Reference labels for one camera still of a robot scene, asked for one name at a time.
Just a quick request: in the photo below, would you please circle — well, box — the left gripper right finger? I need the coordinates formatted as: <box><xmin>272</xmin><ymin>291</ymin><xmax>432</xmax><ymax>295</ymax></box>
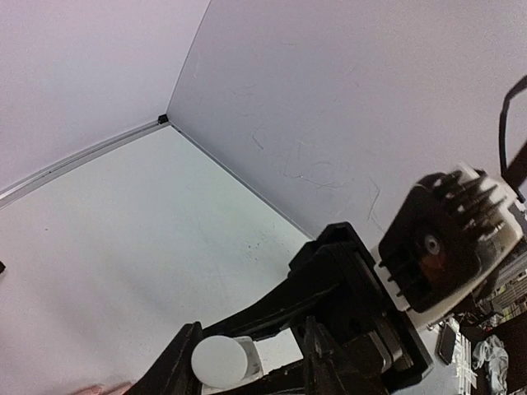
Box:
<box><xmin>129</xmin><ymin>322</ymin><xmax>203</xmax><ymax>395</ymax></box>

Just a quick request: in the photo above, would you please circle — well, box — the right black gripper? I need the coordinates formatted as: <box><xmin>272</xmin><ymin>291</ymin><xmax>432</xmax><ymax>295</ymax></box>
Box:
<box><xmin>203</xmin><ymin>222</ymin><xmax>432</xmax><ymax>394</ymax></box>

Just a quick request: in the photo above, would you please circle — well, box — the white nail polish cap brush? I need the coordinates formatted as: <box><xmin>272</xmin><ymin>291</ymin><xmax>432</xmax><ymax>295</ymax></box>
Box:
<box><xmin>191</xmin><ymin>336</ymin><xmax>248</xmax><ymax>388</ymax></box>

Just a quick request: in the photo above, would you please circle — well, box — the clear nail polish bottle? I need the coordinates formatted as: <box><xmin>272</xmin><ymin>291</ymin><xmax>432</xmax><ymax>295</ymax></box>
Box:
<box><xmin>235</xmin><ymin>337</ymin><xmax>264</xmax><ymax>381</ymax></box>

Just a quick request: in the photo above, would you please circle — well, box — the mannequin hand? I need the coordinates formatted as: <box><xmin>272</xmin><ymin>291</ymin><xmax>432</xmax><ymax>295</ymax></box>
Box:
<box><xmin>72</xmin><ymin>382</ymin><xmax>133</xmax><ymax>395</ymax></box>

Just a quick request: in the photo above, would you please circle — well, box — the aluminium back rail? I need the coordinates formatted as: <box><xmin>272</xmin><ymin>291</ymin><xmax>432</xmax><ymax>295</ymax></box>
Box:
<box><xmin>1</xmin><ymin>114</ymin><xmax>170</xmax><ymax>208</ymax></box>

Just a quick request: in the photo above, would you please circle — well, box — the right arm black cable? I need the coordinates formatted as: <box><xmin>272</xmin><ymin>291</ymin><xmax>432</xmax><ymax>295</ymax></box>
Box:
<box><xmin>497</xmin><ymin>73</ymin><xmax>527</xmax><ymax>182</ymax></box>

